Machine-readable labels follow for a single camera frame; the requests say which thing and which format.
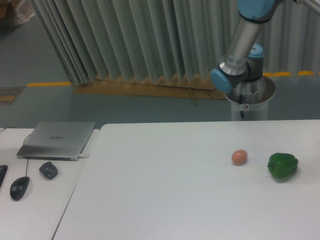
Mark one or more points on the black keyboard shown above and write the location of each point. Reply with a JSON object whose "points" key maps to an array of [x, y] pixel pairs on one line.
{"points": [[3, 171]]}

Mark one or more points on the clear plastic bag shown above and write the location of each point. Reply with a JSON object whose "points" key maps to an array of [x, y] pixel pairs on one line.
{"points": [[19, 12]]}

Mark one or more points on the dark grey small gadget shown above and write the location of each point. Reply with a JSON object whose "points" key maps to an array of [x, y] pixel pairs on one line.
{"points": [[48, 170]]}

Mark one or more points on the brown egg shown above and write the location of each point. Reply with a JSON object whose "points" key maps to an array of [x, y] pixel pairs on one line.
{"points": [[239, 157]]}

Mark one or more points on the black computer mouse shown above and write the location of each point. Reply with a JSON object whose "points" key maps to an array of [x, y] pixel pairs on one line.
{"points": [[19, 188]]}

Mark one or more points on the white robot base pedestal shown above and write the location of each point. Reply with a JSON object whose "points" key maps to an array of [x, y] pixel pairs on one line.
{"points": [[249, 110]]}

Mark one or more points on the white laptop plug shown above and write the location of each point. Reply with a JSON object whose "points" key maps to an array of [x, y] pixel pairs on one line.
{"points": [[81, 156]]}

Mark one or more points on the brown cardboard sheet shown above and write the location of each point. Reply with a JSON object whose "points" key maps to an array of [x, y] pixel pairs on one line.
{"points": [[194, 89]]}

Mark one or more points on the silver closed laptop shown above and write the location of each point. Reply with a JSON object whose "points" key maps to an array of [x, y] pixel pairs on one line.
{"points": [[57, 140]]}

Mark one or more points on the green bell pepper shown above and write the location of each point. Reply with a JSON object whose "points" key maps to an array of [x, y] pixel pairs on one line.
{"points": [[282, 165]]}

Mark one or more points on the pale green pleated curtain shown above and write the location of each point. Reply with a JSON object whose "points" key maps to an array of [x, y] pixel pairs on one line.
{"points": [[139, 40]]}

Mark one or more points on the cardboard box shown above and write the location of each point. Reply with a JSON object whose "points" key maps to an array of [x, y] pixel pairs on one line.
{"points": [[4, 4]]}

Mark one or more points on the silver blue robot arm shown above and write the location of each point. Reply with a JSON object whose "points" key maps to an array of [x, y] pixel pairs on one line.
{"points": [[239, 73]]}

